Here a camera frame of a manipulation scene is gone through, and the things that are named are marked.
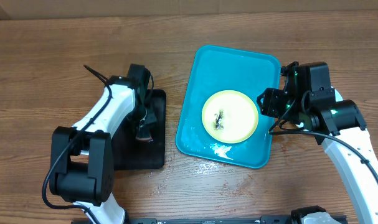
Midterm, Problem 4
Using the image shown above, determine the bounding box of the yellow-green plate top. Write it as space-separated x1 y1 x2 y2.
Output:
201 90 259 144

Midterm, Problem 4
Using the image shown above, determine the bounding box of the light blue plate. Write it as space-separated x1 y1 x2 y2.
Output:
333 87 344 101

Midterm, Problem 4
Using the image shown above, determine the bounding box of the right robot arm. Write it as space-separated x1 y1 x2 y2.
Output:
257 86 378 223

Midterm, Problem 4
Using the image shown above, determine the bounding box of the black plastic tray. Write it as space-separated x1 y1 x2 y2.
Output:
112 89 166 170

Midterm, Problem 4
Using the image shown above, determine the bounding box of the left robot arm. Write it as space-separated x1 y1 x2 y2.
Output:
42 75 153 223

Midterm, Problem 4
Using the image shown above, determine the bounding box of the teal plastic tray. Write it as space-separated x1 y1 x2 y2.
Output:
176 45 280 169

